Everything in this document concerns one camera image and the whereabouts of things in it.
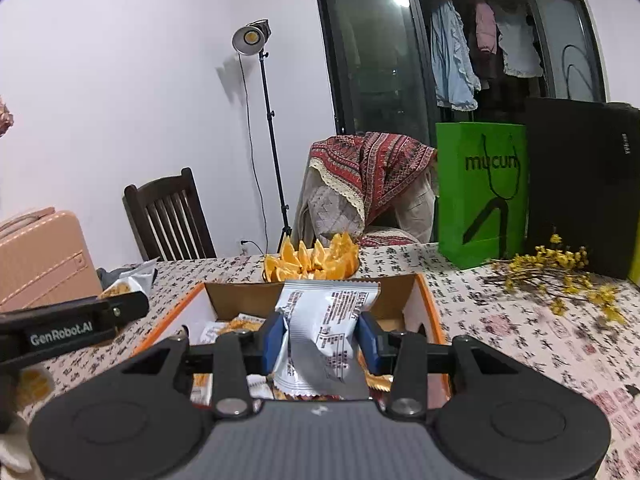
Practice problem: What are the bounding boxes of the orange cardboard snack box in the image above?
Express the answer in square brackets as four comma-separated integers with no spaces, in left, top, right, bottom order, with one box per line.
[133,272,454,406]

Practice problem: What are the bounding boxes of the pink artificial flowers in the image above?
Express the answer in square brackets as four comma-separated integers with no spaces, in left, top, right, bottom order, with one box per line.
[0,99,14,136]

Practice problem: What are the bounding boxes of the hanging pink garment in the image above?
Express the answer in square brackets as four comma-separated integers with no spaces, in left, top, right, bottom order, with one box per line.
[475,0,498,54]

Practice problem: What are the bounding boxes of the pink small suitcase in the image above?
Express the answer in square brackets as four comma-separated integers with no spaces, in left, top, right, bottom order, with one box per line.
[0,207,102,312]

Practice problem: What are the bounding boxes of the studio lamp on stand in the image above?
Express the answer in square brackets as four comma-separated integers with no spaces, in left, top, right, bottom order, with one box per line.
[231,18,294,254]

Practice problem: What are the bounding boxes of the hanging blue shirt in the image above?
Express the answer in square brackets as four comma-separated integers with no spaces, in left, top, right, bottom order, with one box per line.
[431,0,482,112]

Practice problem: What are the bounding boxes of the white silver crisp packet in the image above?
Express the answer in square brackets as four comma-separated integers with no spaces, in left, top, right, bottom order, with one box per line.
[272,280,380,400]

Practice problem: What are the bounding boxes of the red patterned cloth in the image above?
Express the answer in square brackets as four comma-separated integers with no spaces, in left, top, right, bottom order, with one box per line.
[309,132,437,224]

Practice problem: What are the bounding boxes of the hanging white garment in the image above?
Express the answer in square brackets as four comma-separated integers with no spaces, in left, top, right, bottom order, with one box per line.
[494,4,544,78]

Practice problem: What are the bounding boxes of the grey purple folded cloth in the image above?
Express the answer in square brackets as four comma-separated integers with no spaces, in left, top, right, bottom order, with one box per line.
[96,268,126,290]

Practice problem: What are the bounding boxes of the chair under cloth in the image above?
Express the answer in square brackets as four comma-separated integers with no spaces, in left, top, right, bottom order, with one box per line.
[292,167,437,247]

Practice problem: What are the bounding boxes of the dark wooden chair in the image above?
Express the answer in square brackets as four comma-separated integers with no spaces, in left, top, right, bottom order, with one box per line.
[122,167,216,261]

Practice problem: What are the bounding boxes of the black paper shopping bag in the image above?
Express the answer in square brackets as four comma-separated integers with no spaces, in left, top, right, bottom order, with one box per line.
[525,98,639,278]

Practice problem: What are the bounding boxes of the yellow flower branch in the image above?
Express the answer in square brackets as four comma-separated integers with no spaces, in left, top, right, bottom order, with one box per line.
[484,233,627,326]

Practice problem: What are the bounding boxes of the green paper shopping bag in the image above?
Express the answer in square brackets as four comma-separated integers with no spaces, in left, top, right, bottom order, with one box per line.
[436,122,528,269]

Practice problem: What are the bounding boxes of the plate of orange slices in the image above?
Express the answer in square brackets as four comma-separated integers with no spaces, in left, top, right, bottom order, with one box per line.
[262,233,359,283]

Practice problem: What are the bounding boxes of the white gold oat crisp packet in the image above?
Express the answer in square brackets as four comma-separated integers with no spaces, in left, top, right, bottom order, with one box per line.
[100,259,157,298]

